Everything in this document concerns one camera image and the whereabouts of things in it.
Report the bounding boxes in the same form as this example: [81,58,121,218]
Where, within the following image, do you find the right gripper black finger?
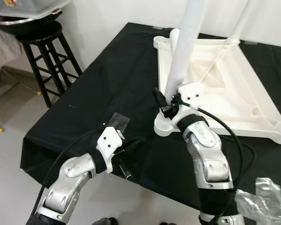
[152,88,167,111]

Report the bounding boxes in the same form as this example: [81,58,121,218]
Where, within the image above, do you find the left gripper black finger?
[124,136,147,151]

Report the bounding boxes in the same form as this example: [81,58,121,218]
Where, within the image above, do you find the white plastic table top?
[153,35,281,145]

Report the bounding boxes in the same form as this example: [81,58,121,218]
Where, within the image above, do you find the clear tape strip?
[108,112,131,132]

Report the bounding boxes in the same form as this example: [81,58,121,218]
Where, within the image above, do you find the black tablecloth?
[20,22,281,211]

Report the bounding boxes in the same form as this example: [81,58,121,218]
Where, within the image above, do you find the crumpled clear tape patch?
[234,177,281,225]

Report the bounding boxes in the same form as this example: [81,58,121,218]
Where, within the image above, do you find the black round stool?
[16,21,84,108]

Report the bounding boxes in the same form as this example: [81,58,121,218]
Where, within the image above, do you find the black metal bowl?
[0,12,61,33]

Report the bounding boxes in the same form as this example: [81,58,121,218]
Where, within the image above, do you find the clear lidded plastic box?
[0,0,71,19]

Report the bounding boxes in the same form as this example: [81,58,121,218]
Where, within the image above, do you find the beige fringed cloth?
[0,26,24,78]

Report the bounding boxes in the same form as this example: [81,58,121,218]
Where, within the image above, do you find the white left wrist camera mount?
[96,127,125,173]

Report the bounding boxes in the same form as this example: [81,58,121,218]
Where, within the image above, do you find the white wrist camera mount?
[171,83,203,127]
[96,127,125,173]

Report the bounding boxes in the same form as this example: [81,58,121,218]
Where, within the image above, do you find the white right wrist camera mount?
[171,83,203,127]

